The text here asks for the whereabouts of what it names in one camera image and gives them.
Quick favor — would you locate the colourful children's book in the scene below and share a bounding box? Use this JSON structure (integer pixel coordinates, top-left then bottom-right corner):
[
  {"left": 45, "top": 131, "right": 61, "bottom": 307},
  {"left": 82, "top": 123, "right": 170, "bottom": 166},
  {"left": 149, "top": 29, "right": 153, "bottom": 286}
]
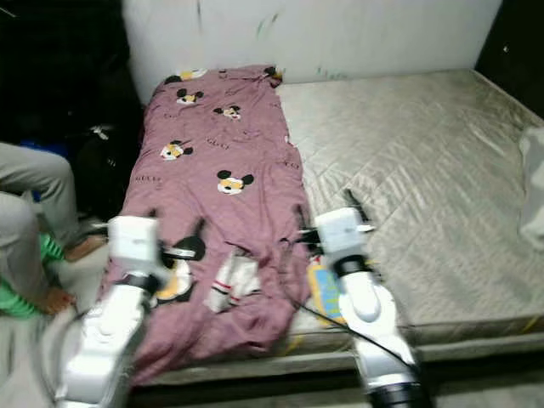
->
[{"left": 308, "top": 259, "right": 351, "bottom": 326}]

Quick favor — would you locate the pink cartoon mouse blanket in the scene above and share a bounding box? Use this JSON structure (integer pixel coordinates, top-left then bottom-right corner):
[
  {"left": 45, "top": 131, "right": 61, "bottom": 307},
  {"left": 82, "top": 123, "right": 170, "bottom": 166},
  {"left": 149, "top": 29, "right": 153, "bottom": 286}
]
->
[{"left": 110, "top": 66, "right": 317, "bottom": 388}]

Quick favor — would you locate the white pillow with tree print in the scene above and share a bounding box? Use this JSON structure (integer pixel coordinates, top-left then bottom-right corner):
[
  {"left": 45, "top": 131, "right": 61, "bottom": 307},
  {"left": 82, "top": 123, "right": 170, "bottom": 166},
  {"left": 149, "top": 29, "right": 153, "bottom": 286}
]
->
[{"left": 518, "top": 126, "right": 544, "bottom": 253}]

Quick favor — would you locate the white cloth with red stripes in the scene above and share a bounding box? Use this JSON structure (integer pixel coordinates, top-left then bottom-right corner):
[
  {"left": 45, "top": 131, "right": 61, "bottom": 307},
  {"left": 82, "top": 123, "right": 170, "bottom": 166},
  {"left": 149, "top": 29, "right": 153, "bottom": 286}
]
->
[{"left": 209, "top": 253, "right": 262, "bottom": 314}]

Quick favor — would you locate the grey quilted mattress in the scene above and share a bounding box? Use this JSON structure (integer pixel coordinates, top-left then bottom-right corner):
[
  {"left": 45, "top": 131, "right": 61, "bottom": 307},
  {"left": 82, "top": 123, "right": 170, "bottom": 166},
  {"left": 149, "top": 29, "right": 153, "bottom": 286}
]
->
[{"left": 136, "top": 68, "right": 544, "bottom": 377}]

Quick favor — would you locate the black bag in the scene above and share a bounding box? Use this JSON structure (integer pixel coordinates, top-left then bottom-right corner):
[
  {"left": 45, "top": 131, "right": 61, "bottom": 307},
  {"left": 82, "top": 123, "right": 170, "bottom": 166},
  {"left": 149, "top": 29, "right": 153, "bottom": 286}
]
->
[{"left": 70, "top": 119, "right": 139, "bottom": 224}]

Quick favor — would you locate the person in grey trousers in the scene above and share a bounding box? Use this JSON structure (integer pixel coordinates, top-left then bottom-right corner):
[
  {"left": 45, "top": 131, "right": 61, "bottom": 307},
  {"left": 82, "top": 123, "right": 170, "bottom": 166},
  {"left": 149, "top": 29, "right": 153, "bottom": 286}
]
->
[{"left": 0, "top": 140, "right": 110, "bottom": 315}]

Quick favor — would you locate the green plastic stool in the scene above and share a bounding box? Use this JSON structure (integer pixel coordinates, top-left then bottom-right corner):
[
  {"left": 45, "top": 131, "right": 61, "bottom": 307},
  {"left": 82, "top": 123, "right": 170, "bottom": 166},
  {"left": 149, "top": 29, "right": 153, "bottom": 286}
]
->
[{"left": 0, "top": 234, "right": 67, "bottom": 321}]

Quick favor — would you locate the small blue box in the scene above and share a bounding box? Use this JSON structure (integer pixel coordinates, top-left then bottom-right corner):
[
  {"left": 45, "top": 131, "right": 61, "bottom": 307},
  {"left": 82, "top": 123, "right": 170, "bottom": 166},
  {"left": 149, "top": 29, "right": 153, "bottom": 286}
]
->
[{"left": 17, "top": 140, "right": 56, "bottom": 157}]

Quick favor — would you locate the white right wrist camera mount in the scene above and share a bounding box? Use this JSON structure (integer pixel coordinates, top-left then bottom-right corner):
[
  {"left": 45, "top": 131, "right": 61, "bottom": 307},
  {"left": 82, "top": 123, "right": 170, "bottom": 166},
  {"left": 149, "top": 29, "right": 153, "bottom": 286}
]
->
[{"left": 313, "top": 207, "right": 372, "bottom": 261}]

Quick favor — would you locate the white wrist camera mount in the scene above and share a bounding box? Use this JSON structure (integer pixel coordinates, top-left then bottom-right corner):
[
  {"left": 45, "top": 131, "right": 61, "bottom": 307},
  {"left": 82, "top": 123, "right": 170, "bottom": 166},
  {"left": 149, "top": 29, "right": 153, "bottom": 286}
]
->
[
  {"left": 313, "top": 207, "right": 372, "bottom": 261},
  {"left": 108, "top": 215, "right": 165, "bottom": 283}
]

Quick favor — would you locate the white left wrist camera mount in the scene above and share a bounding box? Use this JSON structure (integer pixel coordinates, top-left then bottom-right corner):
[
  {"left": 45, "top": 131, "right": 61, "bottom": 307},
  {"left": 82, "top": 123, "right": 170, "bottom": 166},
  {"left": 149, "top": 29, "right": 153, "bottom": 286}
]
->
[{"left": 108, "top": 215, "right": 165, "bottom": 283}]

